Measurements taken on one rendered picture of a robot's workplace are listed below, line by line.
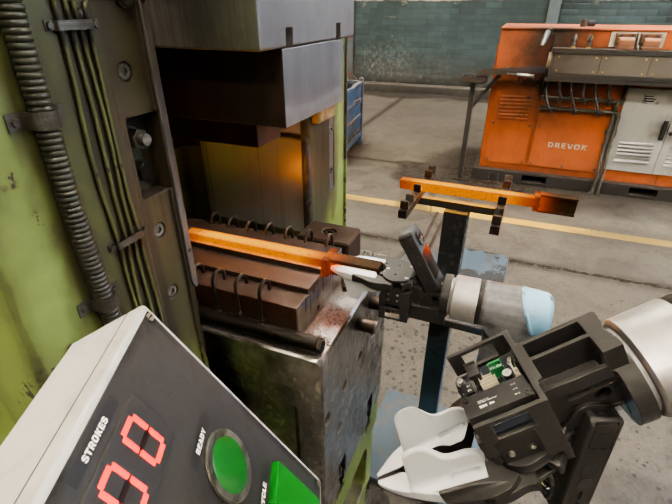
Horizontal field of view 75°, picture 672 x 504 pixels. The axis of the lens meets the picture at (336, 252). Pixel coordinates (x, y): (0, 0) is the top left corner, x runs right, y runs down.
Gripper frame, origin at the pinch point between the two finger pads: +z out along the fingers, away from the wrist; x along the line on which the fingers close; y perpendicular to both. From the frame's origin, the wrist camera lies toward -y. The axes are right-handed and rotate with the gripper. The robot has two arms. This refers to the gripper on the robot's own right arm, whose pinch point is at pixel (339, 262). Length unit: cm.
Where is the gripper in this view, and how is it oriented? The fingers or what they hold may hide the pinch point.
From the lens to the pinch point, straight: 79.5
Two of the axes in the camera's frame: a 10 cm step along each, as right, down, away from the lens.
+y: 0.1, 8.7, 4.9
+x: 3.8, -4.6, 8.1
